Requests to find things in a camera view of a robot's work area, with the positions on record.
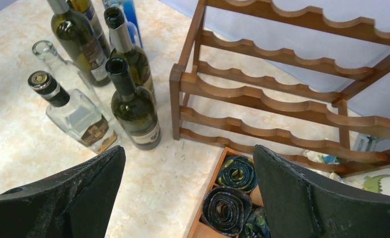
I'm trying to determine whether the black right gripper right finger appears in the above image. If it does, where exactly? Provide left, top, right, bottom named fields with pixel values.
left=253, top=145, right=390, bottom=238

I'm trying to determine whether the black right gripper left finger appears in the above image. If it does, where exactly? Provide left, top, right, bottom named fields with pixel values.
left=0, top=146, right=126, bottom=238

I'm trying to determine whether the clear whisky bottle black label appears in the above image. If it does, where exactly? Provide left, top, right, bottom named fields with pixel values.
left=27, top=70, right=119, bottom=154

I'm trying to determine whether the wooden wine rack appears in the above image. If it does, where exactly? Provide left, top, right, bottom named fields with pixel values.
left=169, top=0, right=390, bottom=176

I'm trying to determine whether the clear empty glass bottle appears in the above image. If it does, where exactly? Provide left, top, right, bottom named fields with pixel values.
left=32, top=40, right=117, bottom=124

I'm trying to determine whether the green wine bottle grey capsule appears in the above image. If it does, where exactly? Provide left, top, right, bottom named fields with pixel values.
left=104, top=6, right=156, bottom=102

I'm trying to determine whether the green wine bottle dark label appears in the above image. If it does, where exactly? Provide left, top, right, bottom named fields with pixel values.
left=48, top=0, right=110, bottom=87

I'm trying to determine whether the green wine bottle far left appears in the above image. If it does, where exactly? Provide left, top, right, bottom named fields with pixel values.
left=66, top=0, right=111, bottom=57

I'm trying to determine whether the clear blue vodka bottle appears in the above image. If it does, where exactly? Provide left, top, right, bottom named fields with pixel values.
left=102, top=0, right=143, bottom=48

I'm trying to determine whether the rolled green patterned tie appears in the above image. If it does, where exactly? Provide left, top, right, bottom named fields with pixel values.
left=239, top=207, right=271, bottom=238

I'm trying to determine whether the rolled dark patterned tie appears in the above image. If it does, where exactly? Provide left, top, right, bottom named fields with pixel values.
left=216, top=155, right=258, bottom=193

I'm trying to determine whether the rolled dark striped tie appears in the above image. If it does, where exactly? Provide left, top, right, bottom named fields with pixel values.
left=201, top=186, right=253, bottom=238

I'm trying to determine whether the dinosaur print cloth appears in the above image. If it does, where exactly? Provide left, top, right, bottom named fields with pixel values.
left=299, top=150, right=390, bottom=196

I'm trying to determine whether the wooden compartment tray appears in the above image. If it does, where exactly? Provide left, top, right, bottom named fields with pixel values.
left=186, top=147, right=264, bottom=238

